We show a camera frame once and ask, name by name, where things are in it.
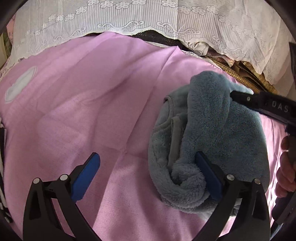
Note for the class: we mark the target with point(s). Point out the pink bed sheet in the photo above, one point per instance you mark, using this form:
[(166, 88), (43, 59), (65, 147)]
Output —
[(95, 94)]

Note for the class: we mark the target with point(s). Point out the person right hand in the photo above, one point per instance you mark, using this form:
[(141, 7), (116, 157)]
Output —
[(286, 172)]

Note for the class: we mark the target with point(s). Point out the white lace cover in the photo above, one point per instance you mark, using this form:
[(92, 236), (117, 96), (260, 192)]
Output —
[(250, 31)]

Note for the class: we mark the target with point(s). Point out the blue fleece zip jacket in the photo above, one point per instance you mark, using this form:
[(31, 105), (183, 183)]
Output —
[(201, 116)]

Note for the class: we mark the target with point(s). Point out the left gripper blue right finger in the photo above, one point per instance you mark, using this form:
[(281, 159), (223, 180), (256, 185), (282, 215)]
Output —
[(213, 175)]

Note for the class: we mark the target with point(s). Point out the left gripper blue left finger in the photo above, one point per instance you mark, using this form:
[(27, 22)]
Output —
[(82, 176)]

